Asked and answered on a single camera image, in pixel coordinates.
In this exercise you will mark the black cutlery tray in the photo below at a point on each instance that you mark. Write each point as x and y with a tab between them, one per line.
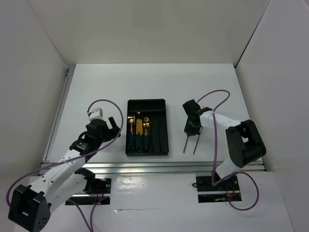
154	140

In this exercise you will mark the gold spoon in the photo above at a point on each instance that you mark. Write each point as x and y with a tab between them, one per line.
131	121

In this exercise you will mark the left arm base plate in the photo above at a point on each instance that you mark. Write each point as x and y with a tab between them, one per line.
101	189

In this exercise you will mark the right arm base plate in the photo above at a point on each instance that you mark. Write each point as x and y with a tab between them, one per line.
207	193

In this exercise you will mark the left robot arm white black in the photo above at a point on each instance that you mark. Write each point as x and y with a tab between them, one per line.
32	205

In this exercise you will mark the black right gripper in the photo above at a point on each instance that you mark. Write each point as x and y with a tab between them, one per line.
190	131

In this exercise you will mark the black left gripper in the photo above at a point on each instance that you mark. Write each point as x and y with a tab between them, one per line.
114	131

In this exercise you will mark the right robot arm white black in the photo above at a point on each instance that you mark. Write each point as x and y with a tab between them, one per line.
244	142

